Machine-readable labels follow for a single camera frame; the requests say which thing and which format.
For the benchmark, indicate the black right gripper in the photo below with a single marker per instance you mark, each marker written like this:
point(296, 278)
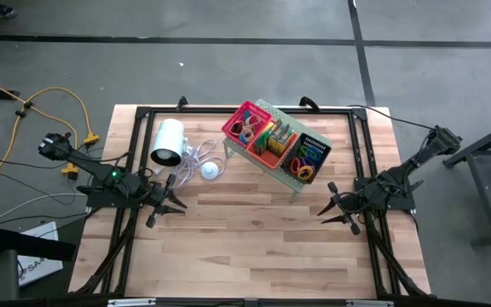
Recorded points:
point(345, 204)

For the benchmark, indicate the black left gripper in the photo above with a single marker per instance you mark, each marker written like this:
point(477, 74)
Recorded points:
point(160, 198)

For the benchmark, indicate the black plastic basket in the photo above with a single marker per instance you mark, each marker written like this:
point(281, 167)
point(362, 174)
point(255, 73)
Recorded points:
point(313, 140)

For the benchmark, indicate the red-orange plastic basket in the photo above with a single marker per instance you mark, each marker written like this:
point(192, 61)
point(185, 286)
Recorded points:
point(245, 108)
point(271, 160)

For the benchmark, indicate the large grey rubber band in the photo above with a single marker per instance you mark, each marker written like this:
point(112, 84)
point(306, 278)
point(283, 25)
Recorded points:
point(247, 135)

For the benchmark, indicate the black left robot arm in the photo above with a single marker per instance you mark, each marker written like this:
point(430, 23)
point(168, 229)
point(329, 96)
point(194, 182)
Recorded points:
point(100, 170)

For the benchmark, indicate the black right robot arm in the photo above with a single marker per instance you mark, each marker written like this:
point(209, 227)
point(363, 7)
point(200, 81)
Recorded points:
point(407, 175)

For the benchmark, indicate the green perforated metal shelf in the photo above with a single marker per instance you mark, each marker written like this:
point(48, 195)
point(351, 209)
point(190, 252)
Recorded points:
point(288, 181)

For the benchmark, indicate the black table clamp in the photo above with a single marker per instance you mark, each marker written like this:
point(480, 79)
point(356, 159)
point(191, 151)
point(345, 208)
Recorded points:
point(181, 102)
point(309, 102)

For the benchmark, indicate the white printed box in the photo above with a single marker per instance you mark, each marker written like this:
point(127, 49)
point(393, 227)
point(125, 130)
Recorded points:
point(41, 264)

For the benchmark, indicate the black table frame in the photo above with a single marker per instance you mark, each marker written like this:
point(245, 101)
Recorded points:
point(211, 111)

